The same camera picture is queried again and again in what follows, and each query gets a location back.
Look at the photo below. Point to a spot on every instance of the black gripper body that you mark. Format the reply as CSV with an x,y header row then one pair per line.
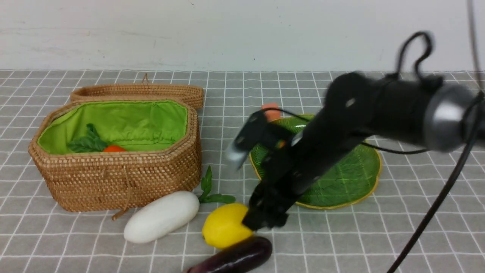
x,y
289,171

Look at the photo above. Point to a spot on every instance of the yellow lemon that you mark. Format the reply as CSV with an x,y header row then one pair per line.
x,y
223,227

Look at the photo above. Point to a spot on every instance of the dark purple eggplant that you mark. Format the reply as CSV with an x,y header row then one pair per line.
x,y
241,257

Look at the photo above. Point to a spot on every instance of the white radish with green leaves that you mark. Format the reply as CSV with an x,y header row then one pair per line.
x,y
171,212

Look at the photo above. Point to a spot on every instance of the orange carrot with green leaves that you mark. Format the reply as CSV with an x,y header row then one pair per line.
x,y
92,142

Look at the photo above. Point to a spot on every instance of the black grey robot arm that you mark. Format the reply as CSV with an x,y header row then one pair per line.
x,y
428,113

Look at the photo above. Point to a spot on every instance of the green glass leaf plate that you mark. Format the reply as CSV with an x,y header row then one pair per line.
x,y
350,181

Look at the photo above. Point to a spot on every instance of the small orange foam cube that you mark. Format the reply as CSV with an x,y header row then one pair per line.
x,y
271,111

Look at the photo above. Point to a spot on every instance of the woven wicker basket lid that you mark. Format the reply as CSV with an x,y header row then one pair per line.
x,y
191,95

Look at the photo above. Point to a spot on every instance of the woven wicker basket green lining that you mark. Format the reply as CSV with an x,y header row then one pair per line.
x,y
163,153

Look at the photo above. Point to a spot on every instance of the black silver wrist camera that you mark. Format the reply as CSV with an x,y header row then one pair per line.
x,y
248,136

